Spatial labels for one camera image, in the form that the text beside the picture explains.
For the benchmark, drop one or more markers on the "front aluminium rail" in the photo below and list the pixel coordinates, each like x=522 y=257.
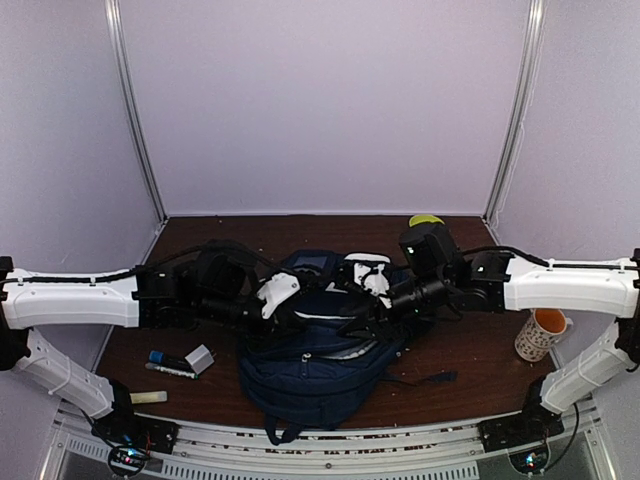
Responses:
x=450 y=450

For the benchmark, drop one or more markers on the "pale yellow eraser stick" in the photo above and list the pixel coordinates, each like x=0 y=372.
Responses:
x=149 y=397

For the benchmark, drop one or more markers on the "blue cap black marker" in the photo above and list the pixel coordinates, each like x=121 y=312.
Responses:
x=169 y=361

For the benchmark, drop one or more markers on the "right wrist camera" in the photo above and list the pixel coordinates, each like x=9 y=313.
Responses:
x=367 y=273

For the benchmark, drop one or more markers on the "navy blue student backpack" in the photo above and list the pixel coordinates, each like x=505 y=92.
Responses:
x=319 y=379

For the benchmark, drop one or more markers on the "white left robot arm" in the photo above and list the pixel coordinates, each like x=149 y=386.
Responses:
x=219 y=280

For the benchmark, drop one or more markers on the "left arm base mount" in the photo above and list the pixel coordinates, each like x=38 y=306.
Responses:
x=122 y=426

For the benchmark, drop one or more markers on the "right aluminium frame post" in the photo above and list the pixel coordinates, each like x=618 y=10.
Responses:
x=525 y=86

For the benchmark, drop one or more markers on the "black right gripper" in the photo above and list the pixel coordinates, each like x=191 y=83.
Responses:
x=371 y=320

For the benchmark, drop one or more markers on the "aluminium frame post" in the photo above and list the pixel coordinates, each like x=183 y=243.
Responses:
x=525 y=86
x=117 y=38

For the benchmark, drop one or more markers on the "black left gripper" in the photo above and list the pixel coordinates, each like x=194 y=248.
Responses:
x=285 y=322

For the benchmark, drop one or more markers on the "white power adapter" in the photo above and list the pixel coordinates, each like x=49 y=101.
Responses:
x=200 y=359

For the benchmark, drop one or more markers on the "patterned mug orange inside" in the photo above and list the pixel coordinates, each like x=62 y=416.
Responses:
x=542 y=330

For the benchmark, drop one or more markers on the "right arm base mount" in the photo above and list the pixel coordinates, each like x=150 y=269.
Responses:
x=533 y=423

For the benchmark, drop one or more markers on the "white marker pen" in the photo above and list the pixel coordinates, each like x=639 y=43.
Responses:
x=171 y=371

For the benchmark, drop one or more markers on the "left aluminium frame post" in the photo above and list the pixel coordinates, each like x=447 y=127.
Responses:
x=117 y=38

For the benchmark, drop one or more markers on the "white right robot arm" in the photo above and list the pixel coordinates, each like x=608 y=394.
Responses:
x=498 y=279

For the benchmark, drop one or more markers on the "lime green bowl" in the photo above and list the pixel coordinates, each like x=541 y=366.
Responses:
x=424 y=219

